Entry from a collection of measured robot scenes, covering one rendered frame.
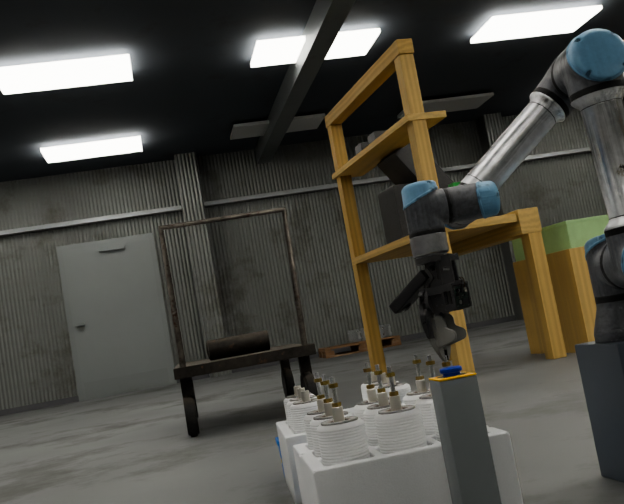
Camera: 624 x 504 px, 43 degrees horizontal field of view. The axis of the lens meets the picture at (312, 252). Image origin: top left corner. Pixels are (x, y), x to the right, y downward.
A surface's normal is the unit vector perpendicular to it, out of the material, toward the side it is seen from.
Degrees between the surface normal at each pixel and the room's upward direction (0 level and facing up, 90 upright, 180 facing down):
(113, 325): 90
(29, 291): 90
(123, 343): 90
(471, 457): 90
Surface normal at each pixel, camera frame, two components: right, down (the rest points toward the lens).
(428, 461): 0.12, -0.11
